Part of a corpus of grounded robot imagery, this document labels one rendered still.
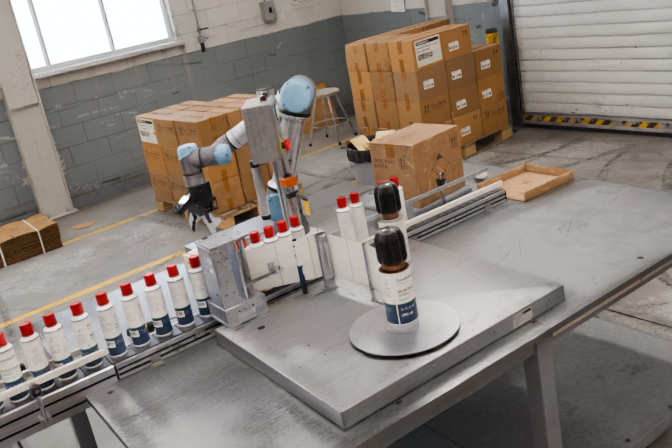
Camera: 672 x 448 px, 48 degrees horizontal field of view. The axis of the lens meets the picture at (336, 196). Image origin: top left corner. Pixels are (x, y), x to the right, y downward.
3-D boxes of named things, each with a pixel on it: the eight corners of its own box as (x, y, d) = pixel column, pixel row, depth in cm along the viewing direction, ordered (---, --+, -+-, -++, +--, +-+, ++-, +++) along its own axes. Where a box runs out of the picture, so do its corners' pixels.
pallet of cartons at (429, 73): (427, 178, 632) (406, 41, 598) (360, 169, 697) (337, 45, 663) (515, 138, 701) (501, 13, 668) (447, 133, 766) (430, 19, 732)
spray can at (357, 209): (362, 250, 269) (352, 196, 263) (353, 247, 273) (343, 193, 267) (373, 245, 272) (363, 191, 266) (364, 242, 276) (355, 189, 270)
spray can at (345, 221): (349, 255, 267) (339, 200, 261) (341, 252, 271) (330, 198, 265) (361, 250, 269) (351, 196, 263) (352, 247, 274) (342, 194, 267)
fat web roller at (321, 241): (329, 292, 240) (318, 238, 235) (321, 289, 244) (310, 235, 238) (340, 287, 242) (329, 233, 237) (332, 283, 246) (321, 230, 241)
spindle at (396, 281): (402, 336, 202) (384, 237, 194) (381, 327, 209) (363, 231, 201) (427, 323, 207) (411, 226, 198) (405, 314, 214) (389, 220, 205)
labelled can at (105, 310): (113, 361, 222) (94, 298, 216) (107, 355, 226) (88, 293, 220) (130, 353, 225) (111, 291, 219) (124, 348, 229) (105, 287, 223)
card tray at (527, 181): (525, 202, 300) (524, 192, 298) (477, 192, 321) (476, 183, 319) (573, 179, 315) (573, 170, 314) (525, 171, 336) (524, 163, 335)
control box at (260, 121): (253, 165, 247) (240, 108, 241) (257, 152, 263) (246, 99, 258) (283, 160, 247) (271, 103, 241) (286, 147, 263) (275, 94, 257)
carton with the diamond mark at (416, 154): (420, 209, 308) (410, 145, 300) (378, 202, 326) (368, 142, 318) (466, 185, 326) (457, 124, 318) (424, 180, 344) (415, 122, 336)
